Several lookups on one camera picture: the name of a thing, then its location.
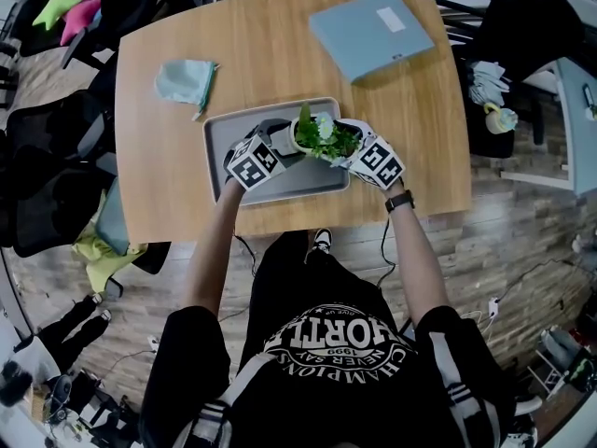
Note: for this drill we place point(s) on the black mesh office chair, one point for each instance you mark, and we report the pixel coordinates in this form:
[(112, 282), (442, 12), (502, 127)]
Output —
[(51, 171)]

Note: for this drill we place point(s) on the teal chair cushion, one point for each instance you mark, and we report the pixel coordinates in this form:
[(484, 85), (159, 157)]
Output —
[(113, 219)]

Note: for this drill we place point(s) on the person's black trousers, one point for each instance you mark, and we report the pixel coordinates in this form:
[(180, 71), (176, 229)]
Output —
[(298, 297)]

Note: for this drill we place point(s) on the pink star cushion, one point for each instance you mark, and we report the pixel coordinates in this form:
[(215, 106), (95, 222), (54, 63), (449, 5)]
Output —
[(79, 19)]

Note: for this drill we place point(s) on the person's right forearm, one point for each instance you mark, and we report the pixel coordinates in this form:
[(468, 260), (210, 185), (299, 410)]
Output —
[(417, 259)]

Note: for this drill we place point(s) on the light blue file box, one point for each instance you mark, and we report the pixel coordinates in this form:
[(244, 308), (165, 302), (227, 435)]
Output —
[(370, 33)]

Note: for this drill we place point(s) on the light blue side table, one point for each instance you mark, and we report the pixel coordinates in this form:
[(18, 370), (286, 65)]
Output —
[(576, 129)]

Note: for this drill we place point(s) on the grey crumpled cloth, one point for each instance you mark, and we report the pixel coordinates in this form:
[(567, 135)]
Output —
[(487, 82)]

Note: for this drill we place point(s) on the yellow-green cloth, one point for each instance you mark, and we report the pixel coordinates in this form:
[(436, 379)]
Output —
[(100, 261)]

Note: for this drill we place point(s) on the black wristwatch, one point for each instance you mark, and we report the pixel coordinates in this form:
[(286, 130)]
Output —
[(400, 200)]

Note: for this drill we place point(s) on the grey tray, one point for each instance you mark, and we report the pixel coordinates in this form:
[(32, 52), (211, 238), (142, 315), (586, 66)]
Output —
[(298, 177)]

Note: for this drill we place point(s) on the green star cushion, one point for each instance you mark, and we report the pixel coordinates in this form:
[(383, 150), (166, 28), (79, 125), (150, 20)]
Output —
[(58, 5)]

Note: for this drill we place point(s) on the white potted flower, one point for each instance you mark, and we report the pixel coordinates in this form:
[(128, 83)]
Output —
[(322, 137)]

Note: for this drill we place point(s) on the yellow and blue toy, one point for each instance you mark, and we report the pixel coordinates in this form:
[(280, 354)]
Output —
[(499, 119)]

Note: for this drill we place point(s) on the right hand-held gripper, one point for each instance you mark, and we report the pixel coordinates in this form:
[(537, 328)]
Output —
[(378, 159)]

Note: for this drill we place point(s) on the person's left forearm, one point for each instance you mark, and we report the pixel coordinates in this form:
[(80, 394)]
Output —
[(212, 255)]

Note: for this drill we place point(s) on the person's black printed t-shirt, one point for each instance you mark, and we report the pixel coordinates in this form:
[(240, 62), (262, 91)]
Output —
[(326, 390)]

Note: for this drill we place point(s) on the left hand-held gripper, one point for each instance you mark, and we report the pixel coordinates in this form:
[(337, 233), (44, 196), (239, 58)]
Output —
[(254, 162)]

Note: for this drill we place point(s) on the person's black and white shoe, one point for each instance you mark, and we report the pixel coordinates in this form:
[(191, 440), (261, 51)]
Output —
[(323, 241)]

